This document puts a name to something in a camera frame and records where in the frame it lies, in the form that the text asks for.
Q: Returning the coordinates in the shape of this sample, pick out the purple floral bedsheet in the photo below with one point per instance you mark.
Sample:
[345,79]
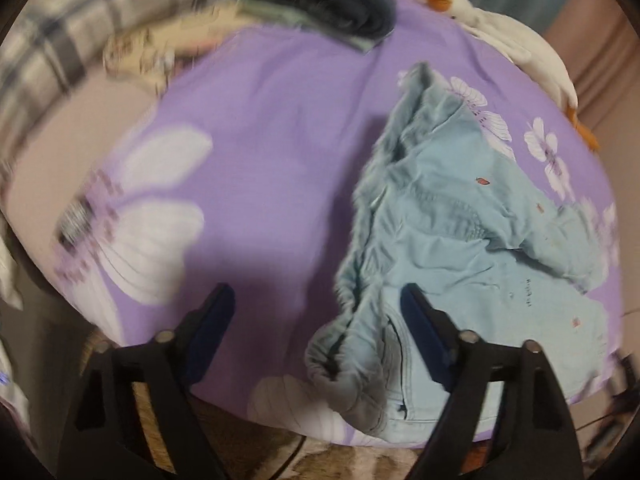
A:
[244,174]

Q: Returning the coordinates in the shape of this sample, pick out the green folded garment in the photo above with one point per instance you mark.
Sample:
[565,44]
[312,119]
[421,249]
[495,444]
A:
[362,31]

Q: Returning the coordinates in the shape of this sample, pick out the pink curtain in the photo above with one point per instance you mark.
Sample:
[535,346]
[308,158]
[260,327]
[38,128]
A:
[600,49]

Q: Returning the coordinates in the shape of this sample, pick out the white goose plush toy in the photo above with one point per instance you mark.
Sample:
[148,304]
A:
[526,49]

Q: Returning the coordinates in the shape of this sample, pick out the cream cartoon print cloth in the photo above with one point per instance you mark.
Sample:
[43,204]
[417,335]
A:
[153,54]

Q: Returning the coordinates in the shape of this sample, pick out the plaid pillow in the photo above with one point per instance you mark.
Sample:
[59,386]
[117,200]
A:
[48,49]

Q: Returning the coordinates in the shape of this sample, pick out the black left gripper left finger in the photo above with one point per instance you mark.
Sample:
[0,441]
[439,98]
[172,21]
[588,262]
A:
[103,436]

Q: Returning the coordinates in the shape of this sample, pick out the light blue denim pants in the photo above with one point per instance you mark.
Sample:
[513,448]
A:
[438,207]

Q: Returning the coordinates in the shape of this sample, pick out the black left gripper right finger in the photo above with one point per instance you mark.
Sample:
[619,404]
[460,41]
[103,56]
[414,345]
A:
[533,437]

